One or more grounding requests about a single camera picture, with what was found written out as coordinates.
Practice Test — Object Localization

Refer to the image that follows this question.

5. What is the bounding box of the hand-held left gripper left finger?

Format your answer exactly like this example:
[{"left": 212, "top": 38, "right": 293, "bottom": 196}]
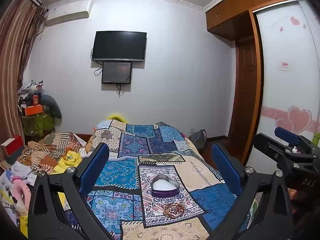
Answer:
[{"left": 27, "top": 142, "right": 118, "bottom": 240}]

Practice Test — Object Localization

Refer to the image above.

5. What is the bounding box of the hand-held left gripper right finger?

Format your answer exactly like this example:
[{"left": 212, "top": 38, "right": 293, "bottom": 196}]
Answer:
[{"left": 202, "top": 143, "right": 294, "bottom": 240}]

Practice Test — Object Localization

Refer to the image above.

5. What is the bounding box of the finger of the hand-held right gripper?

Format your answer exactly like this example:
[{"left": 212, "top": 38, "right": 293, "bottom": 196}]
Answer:
[
  {"left": 274, "top": 127, "right": 315, "bottom": 147},
  {"left": 252, "top": 133, "right": 317, "bottom": 167}
]

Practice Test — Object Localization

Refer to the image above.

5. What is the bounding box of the purple heart-shaped box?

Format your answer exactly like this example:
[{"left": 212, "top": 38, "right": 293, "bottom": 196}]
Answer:
[{"left": 151, "top": 175, "right": 179, "bottom": 198}]

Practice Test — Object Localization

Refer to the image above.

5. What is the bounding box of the red braided bracelet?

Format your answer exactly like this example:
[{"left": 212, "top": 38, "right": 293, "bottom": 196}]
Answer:
[{"left": 162, "top": 202, "right": 187, "bottom": 218}]

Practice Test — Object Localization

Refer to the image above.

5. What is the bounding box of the yellow cloth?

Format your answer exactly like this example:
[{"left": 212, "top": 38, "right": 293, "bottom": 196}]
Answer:
[{"left": 50, "top": 150, "right": 83, "bottom": 174}]

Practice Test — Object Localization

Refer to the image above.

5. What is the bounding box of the white sliding wardrobe door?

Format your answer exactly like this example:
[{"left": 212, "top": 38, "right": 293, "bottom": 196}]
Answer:
[{"left": 246, "top": 0, "right": 320, "bottom": 167}]

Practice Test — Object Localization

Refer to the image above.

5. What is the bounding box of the grey backpack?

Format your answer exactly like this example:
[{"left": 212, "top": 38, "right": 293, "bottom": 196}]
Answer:
[{"left": 189, "top": 129, "right": 207, "bottom": 144}]

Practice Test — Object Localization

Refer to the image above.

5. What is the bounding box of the orange brown striped blanket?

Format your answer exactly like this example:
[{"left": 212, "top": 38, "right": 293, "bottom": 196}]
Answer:
[{"left": 16, "top": 132, "right": 88, "bottom": 175}]

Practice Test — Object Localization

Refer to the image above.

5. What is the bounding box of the brown wooden door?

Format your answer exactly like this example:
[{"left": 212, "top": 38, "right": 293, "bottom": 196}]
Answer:
[{"left": 228, "top": 37, "right": 258, "bottom": 138}]

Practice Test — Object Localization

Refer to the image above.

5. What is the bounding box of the blue patchwork blanket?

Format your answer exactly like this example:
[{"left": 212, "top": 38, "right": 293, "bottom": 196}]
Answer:
[{"left": 64, "top": 119, "right": 258, "bottom": 240}]

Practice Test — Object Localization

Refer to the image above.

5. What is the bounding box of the green cloth covered stand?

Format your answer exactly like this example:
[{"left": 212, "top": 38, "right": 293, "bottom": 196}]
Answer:
[{"left": 21, "top": 111, "right": 56, "bottom": 137}]

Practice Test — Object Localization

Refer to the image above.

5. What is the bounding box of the red white box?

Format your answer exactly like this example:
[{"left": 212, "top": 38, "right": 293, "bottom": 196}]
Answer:
[{"left": 0, "top": 135, "right": 25, "bottom": 165}]

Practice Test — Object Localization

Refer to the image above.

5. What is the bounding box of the orange box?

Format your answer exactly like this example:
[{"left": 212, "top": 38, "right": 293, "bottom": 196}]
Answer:
[{"left": 21, "top": 104, "right": 43, "bottom": 117}]

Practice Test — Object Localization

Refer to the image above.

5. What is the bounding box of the cartoon printed sheet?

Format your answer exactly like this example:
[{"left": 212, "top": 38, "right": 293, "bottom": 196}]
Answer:
[{"left": 0, "top": 160, "right": 38, "bottom": 230}]

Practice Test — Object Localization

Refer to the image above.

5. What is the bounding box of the pile of toys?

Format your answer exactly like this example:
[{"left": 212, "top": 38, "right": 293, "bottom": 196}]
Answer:
[{"left": 17, "top": 80, "right": 44, "bottom": 108}]

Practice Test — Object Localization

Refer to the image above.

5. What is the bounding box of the brown striped curtain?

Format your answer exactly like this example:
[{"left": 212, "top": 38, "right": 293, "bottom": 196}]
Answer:
[{"left": 0, "top": 0, "right": 48, "bottom": 155}]

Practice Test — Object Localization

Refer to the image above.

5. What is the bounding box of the wooden overhead cabinet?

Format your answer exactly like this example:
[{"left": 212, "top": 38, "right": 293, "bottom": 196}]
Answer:
[{"left": 204, "top": 0, "right": 304, "bottom": 40}]

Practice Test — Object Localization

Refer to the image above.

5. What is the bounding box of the white air conditioner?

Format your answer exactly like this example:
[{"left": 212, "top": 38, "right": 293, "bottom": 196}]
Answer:
[{"left": 45, "top": 0, "right": 93, "bottom": 27}]

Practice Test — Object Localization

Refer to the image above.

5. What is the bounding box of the pink plush ring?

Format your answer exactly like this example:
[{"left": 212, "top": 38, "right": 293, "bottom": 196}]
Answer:
[{"left": 7, "top": 177, "right": 32, "bottom": 205}]

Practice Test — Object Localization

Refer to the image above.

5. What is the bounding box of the small black wall monitor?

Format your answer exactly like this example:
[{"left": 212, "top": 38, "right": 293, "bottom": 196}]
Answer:
[{"left": 101, "top": 61, "right": 132, "bottom": 84}]

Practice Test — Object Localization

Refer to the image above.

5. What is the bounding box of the black wall television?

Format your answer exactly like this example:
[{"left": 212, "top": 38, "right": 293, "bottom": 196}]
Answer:
[{"left": 91, "top": 31, "right": 147, "bottom": 62}]

